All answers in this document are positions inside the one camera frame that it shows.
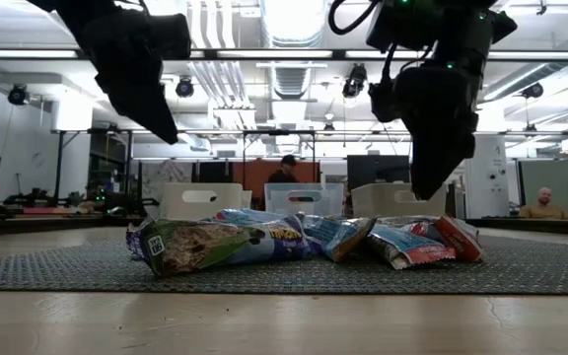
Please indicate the blue olive granola bar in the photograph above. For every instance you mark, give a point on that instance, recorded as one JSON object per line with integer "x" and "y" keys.
{"x": 338, "y": 236}

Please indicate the black aluminium rig frame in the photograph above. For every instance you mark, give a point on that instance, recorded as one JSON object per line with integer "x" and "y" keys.
{"x": 42, "y": 224}

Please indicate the grey plastic sheet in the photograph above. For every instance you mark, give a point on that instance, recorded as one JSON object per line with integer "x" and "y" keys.
{"x": 165, "y": 175}

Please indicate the grey plastic bin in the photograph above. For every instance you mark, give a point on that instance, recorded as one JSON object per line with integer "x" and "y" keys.
{"x": 377, "y": 202}

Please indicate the black standing panel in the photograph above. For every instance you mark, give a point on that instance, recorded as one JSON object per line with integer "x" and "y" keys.
{"x": 373, "y": 172}

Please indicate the black overhead light bar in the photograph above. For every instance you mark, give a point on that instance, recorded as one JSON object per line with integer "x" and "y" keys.
{"x": 284, "y": 54}

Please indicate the blue red granola bar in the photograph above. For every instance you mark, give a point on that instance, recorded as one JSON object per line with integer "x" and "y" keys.
{"x": 249, "y": 216}
{"x": 407, "y": 246}

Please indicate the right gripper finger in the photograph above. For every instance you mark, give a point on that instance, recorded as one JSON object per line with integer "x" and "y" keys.
{"x": 456, "y": 158}
{"x": 427, "y": 170}

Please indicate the person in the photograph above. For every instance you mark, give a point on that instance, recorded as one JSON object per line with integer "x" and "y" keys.
{"x": 284, "y": 170}
{"x": 543, "y": 204}

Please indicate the black background gantry frame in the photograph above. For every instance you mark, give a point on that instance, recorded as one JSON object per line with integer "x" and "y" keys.
{"x": 59, "y": 167}
{"x": 278, "y": 132}

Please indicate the black ceiling spotlight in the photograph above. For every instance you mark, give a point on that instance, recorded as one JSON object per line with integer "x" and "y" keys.
{"x": 184, "y": 88}
{"x": 354, "y": 81}
{"x": 532, "y": 90}
{"x": 18, "y": 94}

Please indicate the orange partition wall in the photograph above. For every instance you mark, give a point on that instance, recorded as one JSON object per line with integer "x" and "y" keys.
{"x": 249, "y": 177}

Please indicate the dark background workstation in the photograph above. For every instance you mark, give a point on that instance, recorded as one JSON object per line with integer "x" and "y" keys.
{"x": 116, "y": 194}

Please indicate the black background robot arm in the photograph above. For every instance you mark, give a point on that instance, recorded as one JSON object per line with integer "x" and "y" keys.
{"x": 35, "y": 198}
{"x": 74, "y": 199}

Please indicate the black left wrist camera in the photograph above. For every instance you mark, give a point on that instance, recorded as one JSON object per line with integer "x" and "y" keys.
{"x": 171, "y": 35}

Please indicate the white plastic bin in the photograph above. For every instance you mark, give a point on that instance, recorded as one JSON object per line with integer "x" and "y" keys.
{"x": 225, "y": 202}

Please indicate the grey woven mat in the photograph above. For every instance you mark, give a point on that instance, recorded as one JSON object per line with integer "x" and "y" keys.
{"x": 67, "y": 271}

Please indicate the white square pillar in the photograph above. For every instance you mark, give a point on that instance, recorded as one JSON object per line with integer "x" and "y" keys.
{"x": 491, "y": 172}

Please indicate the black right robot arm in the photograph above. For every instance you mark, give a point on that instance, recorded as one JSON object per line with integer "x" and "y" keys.
{"x": 442, "y": 29}

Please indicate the green purple granola bar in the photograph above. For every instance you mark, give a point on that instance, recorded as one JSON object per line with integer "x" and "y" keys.
{"x": 190, "y": 246}

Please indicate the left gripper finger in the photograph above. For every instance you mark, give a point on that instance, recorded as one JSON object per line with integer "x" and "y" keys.
{"x": 148, "y": 113}

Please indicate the clear plastic bin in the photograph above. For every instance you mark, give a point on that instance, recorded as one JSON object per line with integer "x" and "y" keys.
{"x": 323, "y": 197}

